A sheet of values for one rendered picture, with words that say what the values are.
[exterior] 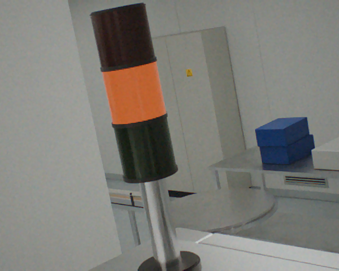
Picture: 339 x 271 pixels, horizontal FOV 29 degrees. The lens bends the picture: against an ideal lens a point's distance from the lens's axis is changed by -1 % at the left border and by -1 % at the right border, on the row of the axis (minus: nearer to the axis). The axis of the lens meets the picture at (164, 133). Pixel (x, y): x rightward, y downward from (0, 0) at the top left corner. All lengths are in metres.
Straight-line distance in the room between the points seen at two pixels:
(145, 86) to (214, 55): 6.95
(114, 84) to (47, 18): 1.65
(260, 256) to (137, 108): 0.19
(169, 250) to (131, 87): 0.15
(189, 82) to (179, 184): 1.39
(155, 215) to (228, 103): 7.06
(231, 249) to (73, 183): 1.61
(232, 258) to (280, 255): 0.05
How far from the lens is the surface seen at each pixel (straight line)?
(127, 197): 5.36
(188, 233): 0.72
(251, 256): 0.63
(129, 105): 0.56
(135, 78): 0.55
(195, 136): 7.80
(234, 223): 4.27
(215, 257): 0.64
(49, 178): 2.18
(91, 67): 9.78
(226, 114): 7.60
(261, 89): 7.50
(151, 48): 0.57
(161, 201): 0.59
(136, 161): 0.57
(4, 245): 2.13
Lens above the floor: 2.34
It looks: 10 degrees down
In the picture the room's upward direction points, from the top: 11 degrees counter-clockwise
